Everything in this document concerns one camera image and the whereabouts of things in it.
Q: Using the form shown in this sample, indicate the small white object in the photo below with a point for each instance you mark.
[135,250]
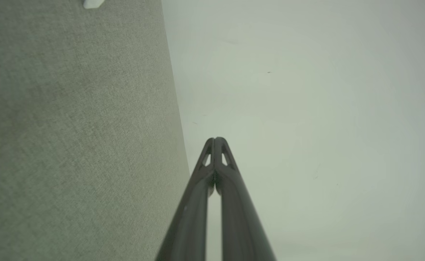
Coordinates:
[92,3]

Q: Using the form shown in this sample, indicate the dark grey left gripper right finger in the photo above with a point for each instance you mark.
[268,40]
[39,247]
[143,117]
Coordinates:
[241,232]

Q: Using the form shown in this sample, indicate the grey fabric sofa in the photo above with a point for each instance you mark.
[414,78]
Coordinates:
[71,127]

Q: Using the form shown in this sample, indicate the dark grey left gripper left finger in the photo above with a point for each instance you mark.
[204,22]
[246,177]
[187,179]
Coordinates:
[190,224]

